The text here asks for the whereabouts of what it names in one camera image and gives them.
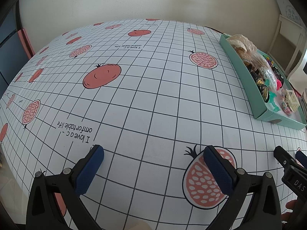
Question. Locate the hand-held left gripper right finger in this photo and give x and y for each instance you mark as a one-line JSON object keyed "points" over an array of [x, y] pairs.
{"points": [[218, 172]]}

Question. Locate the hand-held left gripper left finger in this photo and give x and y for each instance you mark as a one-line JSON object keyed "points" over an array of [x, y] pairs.
{"points": [[90, 170]]}

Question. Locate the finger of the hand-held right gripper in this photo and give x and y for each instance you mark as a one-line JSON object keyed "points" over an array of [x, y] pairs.
{"points": [[302, 158], [283, 158]]}

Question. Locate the white hair claw clip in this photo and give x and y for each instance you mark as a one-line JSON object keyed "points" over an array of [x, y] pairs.
{"points": [[292, 100]]}

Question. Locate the green plastic clip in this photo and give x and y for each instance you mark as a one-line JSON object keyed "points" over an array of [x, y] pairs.
{"points": [[273, 100]]}

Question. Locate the teal cardboard box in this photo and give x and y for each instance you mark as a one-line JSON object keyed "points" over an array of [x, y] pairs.
{"points": [[244, 76]]}

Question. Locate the bag of cotton swabs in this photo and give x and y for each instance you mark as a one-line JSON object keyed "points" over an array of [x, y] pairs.
{"points": [[260, 62]]}

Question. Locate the cream lace scrunchie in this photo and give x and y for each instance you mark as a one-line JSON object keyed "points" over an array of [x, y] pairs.
{"points": [[242, 40]]}

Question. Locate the person's right hand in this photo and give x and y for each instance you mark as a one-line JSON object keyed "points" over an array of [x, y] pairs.
{"points": [[291, 205]]}

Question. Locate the white cutout shelf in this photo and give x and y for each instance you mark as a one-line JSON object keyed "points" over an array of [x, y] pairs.
{"points": [[297, 74]]}

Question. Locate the white chair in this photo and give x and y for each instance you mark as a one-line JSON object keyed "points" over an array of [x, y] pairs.
{"points": [[287, 26]]}

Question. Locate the pink board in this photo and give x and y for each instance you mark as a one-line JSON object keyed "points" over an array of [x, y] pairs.
{"points": [[26, 43]]}

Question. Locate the dark blue cabinet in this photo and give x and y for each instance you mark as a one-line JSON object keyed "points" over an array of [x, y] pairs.
{"points": [[9, 52]]}

